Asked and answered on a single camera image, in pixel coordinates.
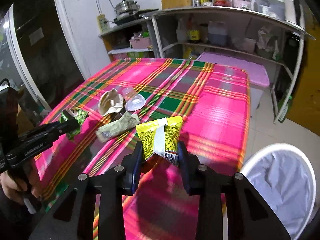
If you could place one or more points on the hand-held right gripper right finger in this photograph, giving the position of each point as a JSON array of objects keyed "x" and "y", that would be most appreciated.
[{"x": 183, "y": 172}]

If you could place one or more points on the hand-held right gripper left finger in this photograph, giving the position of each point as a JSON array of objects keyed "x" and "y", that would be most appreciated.
[{"x": 138, "y": 172}]

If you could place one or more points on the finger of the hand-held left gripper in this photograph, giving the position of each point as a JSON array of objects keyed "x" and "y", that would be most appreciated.
[{"x": 67, "y": 126}]

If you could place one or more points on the green wrapper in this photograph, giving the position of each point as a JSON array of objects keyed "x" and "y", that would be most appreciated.
[{"x": 81, "y": 116}]

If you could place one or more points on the yellow wrapper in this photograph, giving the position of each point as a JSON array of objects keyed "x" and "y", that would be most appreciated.
[{"x": 150, "y": 135}]

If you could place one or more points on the trash bin with white rim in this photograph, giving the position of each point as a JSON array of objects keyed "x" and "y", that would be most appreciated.
[{"x": 252, "y": 155}]

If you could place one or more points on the translucent bin liner bag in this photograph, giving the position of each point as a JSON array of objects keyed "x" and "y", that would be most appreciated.
[{"x": 280, "y": 185}]

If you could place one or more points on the person's left hand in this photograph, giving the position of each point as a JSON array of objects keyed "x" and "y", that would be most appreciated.
[{"x": 10, "y": 185}]

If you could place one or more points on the crumpled beige paper bag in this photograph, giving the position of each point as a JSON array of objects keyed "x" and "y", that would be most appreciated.
[{"x": 110, "y": 102}]

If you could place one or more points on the white plastic lid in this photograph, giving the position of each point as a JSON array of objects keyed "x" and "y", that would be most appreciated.
[{"x": 135, "y": 103}]

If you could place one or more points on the clear plastic cup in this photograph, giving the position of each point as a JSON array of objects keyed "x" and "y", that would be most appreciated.
[{"x": 128, "y": 92}]

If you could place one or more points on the pink plaid tablecloth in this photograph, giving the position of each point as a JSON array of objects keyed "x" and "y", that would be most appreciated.
[{"x": 220, "y": 105}]

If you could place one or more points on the sliding glass door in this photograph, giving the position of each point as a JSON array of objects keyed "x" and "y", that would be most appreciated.
[{"x": 37, "y": 55}]

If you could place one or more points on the yellow power strip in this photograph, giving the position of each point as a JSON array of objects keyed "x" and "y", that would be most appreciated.
[{"x": 103, "y": 23}]

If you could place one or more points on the pink basket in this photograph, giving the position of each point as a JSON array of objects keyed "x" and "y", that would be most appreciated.
[{"x": 140, "y": 43}]

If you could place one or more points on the small white shelf unit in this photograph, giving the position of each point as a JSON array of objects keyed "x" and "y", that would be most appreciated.
[{"x": 125, "y": 27}]

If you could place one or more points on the pink lidded storage box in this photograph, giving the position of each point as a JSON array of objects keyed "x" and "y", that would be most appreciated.
[{"x": 232, "y": 65}]

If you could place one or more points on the green bottle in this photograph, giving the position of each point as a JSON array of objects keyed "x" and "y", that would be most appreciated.
[{"x": 285, "y": 108}]

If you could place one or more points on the black induction cooker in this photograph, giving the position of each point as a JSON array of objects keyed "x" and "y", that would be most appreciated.
[{"x": 135, "y": 17}]

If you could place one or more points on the steel steamer pot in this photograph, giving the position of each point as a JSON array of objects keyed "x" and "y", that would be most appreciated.
[{"x": 126, "y": 7}]

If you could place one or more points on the yellow label vinegar bottle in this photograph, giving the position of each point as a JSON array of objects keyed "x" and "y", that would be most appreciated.
[{"x": 194, "y": 33}]

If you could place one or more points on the dark jar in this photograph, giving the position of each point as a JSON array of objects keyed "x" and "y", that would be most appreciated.
[{"x": 204, "y": 33}]

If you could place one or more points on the white plastic bottle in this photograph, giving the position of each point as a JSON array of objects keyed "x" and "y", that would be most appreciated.
[{"x": 181, "y": 31}]

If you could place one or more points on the large jug of dark liquid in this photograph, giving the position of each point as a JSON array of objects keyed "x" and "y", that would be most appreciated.
[{"x": 217, "y": 35}]

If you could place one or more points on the white bucket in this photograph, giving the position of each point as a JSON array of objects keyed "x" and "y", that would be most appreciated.
[{"x": 250, "y": 44}]

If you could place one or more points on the yellow wooden door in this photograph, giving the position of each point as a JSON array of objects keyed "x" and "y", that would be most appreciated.
[{"x": 306, "y": 92}]

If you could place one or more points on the white spray bottle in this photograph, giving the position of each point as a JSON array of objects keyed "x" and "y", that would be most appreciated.
[{"x": 276, "y": 51}]

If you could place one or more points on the bunched plastic bags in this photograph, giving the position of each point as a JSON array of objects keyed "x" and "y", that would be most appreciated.
[{"x": 265, "y": 37}]

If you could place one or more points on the large white shelf unit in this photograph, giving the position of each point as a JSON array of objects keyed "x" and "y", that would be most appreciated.
[{"x": 225, "y": 11}]

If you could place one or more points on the red jar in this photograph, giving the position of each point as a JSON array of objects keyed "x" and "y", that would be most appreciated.
[{"x": 220, "y": 1}]

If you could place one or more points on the small drinking glass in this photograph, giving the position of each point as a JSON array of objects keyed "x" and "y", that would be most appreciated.
[{"x": 230, "y": 2}]

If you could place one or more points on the pink knife holder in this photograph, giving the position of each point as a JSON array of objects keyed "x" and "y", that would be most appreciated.
[{"x": 241, "y": 4}]

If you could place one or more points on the clear plastic container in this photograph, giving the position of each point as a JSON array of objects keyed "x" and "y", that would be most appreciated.
[{"x": 268, "y": 6}]

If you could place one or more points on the white electric kettle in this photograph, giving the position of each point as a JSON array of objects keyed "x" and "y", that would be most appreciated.
[{"x": 290, "y": 8}]

